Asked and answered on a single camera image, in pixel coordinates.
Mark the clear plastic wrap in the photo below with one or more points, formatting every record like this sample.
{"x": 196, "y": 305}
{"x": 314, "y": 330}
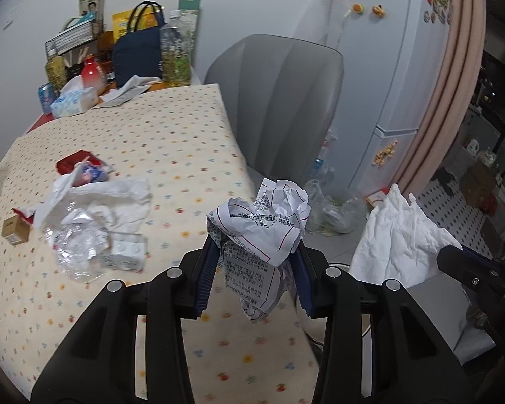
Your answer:
{"x": 77, "y": 241}

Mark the large tea bottle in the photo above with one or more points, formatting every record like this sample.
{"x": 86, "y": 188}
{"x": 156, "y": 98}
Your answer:
{"x": 175, "y": 52}

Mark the clear garbage bag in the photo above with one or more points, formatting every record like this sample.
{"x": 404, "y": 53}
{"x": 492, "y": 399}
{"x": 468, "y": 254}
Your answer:
{"x": 329, "y": 216}

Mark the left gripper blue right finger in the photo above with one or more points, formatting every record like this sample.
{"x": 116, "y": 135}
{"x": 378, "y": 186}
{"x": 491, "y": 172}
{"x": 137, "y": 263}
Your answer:
{"x": 303, "y": 284}

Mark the blue tissue box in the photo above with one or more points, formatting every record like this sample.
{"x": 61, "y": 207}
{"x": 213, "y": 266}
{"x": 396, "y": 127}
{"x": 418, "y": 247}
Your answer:
{"x": 75, "y": 99}

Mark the blue pink snack wrapper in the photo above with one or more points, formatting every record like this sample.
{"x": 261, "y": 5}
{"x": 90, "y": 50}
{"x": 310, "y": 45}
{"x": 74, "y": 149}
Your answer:
{"x": 87, "y": 172}

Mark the yellow snack bag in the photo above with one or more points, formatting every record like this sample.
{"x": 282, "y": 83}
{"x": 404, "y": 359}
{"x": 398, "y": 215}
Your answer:
{"x": 121, "y": 19}

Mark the brown cardboard carton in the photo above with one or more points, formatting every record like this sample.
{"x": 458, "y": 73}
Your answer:
{"x": 477, "y": 183}

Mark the papers on table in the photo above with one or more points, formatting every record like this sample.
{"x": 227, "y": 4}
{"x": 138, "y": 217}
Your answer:
{"x": 135, "y": 86}

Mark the wire mesh basket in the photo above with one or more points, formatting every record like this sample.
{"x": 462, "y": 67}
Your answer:
{"x": 73, "y": 37}

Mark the printed paper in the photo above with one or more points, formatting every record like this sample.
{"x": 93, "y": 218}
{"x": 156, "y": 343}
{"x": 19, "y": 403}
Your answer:
{"x": 256, "y": 240}

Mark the grey upholstered chair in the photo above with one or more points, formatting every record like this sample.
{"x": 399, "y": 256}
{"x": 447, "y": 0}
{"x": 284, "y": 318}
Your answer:
{"x": 280, "y": 95}

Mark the red snack packet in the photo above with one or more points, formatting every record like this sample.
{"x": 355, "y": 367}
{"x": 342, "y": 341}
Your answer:
{"x": 66, "y": 165}

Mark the blue drink can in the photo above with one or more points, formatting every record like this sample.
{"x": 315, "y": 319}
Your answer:
{"x": 47, "y": 96}

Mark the orange white cardboard box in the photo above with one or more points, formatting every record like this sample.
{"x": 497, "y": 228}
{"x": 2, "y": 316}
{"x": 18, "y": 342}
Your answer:
{"x": 376, "y": 198}

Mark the yellow liquid bottle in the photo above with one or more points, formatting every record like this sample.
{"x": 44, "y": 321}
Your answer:
{"x": 55, "y": 70}

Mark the navy lunch bag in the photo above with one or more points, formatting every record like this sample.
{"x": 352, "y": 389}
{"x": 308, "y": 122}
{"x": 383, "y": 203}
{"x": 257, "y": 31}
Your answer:
{"x": 138, "y": 53}

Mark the white tissue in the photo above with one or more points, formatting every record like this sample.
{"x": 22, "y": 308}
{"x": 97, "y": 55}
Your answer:
{"x": 399, "y": 242}

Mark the silver blister pill pack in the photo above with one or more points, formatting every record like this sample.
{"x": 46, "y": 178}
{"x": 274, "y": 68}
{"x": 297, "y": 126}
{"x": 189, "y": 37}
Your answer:
{"x": 126, "y": 252}

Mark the white refrigerator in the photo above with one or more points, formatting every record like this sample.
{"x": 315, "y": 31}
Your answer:
{"x": 393, "y": 51}

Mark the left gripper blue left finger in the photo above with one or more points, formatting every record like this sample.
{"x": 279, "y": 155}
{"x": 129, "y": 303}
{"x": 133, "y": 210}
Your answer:
{"x": 209, "y": 258}

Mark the small brown cardboard box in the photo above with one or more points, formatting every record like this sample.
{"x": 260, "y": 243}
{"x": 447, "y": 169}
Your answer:
{"x": 15, "y": 230}

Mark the white bag of recyclables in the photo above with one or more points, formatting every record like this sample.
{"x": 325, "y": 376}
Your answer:
{"x": 321, "y": 166}

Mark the green tall box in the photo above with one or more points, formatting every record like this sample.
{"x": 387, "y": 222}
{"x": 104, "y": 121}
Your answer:
{"x": 189, "y": 15}

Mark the pink curtain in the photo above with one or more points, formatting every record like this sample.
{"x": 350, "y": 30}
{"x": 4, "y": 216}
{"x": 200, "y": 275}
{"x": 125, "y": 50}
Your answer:
{"x": 450, "y": 98}

